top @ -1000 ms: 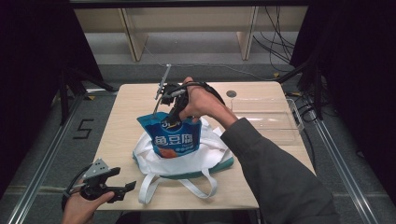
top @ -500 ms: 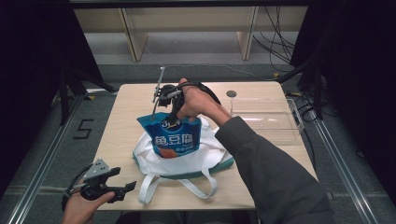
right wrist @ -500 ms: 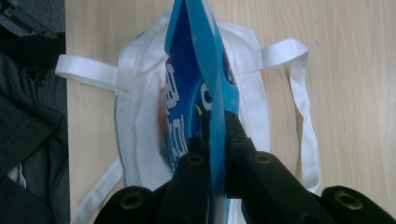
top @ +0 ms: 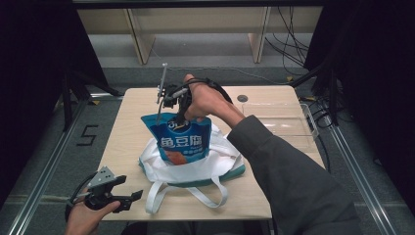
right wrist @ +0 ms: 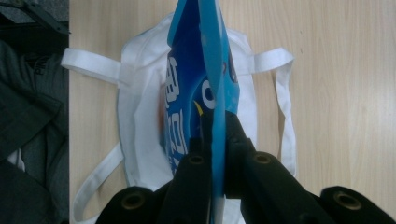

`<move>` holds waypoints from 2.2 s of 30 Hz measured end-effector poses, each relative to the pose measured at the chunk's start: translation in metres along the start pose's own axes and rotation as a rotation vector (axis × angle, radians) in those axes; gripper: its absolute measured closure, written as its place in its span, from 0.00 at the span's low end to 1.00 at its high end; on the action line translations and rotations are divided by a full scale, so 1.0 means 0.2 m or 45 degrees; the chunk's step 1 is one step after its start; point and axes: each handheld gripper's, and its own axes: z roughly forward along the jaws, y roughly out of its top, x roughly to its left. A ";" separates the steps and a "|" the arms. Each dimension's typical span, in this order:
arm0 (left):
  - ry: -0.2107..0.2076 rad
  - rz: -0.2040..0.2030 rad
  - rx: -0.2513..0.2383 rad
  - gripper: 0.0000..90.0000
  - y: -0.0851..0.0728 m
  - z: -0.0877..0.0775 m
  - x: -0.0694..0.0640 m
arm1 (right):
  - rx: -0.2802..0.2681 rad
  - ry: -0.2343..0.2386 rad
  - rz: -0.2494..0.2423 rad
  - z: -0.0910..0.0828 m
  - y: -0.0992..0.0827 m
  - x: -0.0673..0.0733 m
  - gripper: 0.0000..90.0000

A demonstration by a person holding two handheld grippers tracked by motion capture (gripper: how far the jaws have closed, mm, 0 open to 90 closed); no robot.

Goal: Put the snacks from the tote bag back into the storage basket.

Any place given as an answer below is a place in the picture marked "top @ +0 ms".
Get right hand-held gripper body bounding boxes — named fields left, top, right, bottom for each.
left=156, top=62, right=194, bottom=110

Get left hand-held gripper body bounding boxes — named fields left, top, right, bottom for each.
left=84, top=165, right=122, bottom=212

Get blue snack packet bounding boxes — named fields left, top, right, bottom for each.
left=140, top=112, right=212, bottom=166

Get white tote bag coloured blobs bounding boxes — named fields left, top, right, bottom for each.
left=138, top=121, right=247, bottom=215

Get person's right hand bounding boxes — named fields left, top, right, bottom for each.
left=182, top=73, right=246, bottom=129

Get person's left hand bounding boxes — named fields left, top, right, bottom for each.
left=64, top=200, right=122, bottom=235

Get pale wooden desk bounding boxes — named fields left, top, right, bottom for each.
left=77, top=6, right=324, bottom=66

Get black metal stand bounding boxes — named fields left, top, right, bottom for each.
left=61, top=70, right=124, bottom=132
left=289, top=62, right=341, bottom=127

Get clear plastic box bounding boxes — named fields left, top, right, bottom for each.
left=241, top=102, right=320, bottom=151

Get dark curtain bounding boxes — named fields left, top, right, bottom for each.
left=0, top=0, right=110, bottom=210
left=303, top=0, right=415, bottom=214

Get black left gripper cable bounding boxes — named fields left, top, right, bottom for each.
left=64, top=171, right=99, bottom=223

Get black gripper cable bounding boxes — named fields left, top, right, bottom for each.
left=64, top=171, right=99, bottom=223
left=180, top=77, right=235, bottom=106

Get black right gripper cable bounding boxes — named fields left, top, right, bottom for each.
left=180, top=77, right=235, bottom=106

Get aluminium floor rail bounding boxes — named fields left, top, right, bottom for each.
left=325, top=122, right=398, bottom=235
left=7, top=97, right=90, bottom=235

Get thin white floor cable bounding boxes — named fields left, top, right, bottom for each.
left=150, top=48, right=292, bottom=85

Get bundle of black cables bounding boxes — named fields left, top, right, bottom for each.
left=264, top=6, right=311, bottom=76

